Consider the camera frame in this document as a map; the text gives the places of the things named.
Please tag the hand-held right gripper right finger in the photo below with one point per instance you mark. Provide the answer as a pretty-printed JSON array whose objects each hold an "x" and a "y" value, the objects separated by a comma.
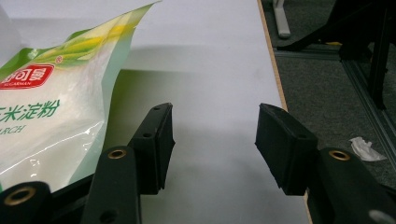
[{"x": 285, "y": 149}]

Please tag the aluminium floor rail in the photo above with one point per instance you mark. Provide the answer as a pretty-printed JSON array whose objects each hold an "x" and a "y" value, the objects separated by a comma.
[{"x": 367, "y": 93}]

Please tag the black stand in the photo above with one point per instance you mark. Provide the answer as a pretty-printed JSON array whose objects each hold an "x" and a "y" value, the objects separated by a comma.
[{"x": 358, "y": 21}]

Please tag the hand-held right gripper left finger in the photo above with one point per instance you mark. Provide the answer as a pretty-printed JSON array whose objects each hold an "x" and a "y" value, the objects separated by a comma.
[{"x": 154, "y": 149}]

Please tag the white and green starch pouch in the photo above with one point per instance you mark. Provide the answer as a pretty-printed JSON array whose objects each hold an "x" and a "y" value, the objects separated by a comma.
[{"x": 46, "y": 124}]

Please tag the white-legged desk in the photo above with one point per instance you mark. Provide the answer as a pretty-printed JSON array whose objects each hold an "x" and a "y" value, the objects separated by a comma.
[{"x": 281, "y": 18}]

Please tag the crumpled white paper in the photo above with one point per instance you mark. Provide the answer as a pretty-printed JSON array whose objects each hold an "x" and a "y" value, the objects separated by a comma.
[{"x": 364, "y": 149}]

